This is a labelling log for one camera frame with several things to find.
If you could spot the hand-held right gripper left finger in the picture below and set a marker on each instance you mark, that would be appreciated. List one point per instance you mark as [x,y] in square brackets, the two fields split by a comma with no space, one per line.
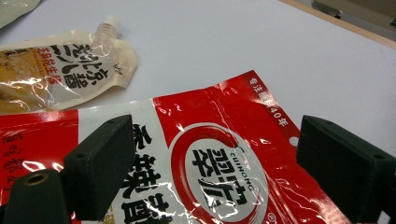
[99,161]

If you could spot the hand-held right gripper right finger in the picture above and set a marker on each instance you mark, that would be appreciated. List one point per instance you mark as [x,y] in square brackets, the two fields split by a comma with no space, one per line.
[345,168]

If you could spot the cream spouted sauce pouch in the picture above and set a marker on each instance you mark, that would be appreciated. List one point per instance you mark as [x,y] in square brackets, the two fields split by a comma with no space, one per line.
[77,71]

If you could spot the red and white sauce packet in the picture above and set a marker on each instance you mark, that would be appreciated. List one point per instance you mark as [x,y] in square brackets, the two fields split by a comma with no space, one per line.
[224,130]

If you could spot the dark bar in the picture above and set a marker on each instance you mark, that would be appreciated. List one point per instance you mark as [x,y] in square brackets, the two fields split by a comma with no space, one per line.
[327,6]

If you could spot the pale green pouch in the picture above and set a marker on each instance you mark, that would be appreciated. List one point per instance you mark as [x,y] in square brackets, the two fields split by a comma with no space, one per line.
[14,9]

